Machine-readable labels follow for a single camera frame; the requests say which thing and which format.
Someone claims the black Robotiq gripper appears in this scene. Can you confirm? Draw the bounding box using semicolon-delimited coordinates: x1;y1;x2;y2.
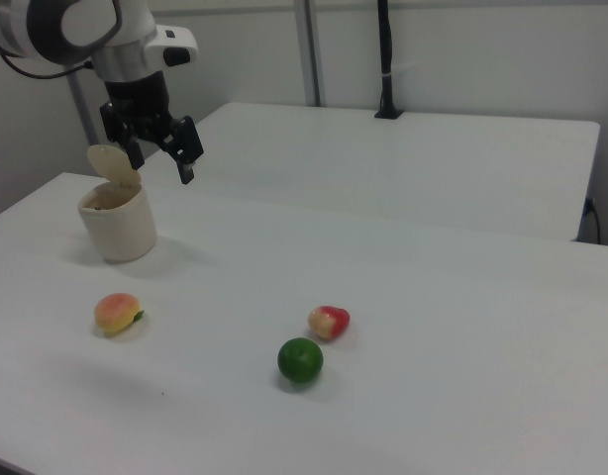
99;70;206;187

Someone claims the cream garbage bin with lid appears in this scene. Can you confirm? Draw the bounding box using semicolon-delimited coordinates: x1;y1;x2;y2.
77;142;158;263

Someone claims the toy peach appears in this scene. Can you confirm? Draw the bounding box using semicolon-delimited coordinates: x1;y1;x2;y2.
94;293;146;338

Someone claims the toy strawberry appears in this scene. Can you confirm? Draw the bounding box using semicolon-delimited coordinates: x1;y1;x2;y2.
307;305;352;342

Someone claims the green toy lime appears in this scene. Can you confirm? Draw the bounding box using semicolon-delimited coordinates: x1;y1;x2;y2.
276;336;325;384

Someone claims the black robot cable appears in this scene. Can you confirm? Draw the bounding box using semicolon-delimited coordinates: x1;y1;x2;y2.
0;47;94;81

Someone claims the grey metal frame post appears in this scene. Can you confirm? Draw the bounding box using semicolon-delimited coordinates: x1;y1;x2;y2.
292;0;331;108

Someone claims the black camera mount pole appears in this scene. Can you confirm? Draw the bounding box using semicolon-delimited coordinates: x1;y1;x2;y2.
373;0;405;121

